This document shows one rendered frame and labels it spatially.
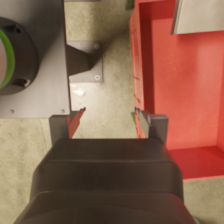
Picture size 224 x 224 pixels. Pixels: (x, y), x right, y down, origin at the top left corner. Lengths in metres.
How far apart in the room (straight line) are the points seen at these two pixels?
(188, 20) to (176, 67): 0.32
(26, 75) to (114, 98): 0.99
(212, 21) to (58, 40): 0.36
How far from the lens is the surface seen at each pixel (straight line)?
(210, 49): 0.83
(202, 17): 0.49
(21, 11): 0.39
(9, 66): 0.31
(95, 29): 1.29
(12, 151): 1.70
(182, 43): 0.78
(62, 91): 0.36
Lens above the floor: 1.26
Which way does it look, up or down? 74 degrees down
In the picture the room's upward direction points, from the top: 180 degrees counter-clockwise
